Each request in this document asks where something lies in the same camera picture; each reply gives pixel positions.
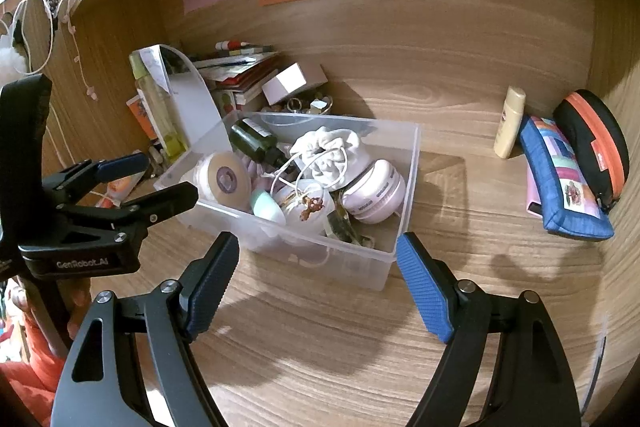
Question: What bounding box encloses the white drawstring bag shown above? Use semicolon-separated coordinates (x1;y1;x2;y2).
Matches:
289;127;368;188

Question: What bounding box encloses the wooden desktop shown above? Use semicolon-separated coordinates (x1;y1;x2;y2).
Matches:
50;77;621;427

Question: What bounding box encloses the clear plastic storage box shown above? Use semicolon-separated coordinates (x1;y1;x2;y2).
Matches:
154;111;421;292

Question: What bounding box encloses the pink white round case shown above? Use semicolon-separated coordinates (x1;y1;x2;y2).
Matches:
341;159;407;225

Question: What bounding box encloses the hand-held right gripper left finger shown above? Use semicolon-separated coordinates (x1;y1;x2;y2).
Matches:
50;231;241;427

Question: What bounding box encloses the person's left hand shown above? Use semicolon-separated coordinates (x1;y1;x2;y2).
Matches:
65;278;94;343

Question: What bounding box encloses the yellow-green liquid bottle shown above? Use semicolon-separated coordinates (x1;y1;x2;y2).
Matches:
129;51;187;160

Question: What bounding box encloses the mint egg sponge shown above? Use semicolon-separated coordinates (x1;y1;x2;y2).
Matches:
250;188;287;228

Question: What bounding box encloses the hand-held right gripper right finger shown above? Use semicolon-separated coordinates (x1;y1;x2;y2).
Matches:
395;231;583;427

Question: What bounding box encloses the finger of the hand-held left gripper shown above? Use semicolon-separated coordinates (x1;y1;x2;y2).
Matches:
56;181;199;236
42;152;150;204

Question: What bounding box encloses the white plastic folder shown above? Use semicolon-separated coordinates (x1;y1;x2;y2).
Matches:
160;45;224;158

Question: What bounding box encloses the white hanging cord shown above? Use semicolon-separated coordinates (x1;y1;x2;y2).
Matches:
10;0;101;100

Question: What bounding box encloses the black orange zip case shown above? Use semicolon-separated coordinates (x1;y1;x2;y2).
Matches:
552;89;630;214

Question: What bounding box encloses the dark glass bottle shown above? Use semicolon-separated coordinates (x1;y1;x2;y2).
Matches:
229;118;303;172

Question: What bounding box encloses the white cable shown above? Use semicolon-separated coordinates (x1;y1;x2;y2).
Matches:
47;97;108;208

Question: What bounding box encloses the orange cloth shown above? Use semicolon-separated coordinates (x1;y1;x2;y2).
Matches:
0;307;68;408

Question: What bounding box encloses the green patterned sachet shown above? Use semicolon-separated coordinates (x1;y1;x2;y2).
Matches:
325;209;376;251

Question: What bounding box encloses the orange booklet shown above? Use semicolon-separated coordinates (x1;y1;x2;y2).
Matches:
126;94;157;140

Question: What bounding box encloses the yellow lotion bottle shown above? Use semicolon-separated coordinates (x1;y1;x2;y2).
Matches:
493;86;527;158

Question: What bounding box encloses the small white box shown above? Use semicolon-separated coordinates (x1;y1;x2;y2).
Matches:
261;63;328;106

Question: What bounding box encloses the blue pencil case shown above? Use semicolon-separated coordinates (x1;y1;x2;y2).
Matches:
519;116;615;240

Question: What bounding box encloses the stack of books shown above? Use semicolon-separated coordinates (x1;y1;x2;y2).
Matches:
192;42;283;114

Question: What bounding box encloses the printed white paper sheet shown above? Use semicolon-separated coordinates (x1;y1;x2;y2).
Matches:
141;46;172;94

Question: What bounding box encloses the brown beaded string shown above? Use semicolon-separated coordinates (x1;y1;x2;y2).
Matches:
299;194;325;222

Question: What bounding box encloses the pile of metal jewellery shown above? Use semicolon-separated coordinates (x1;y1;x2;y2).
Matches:
270;94;334;116

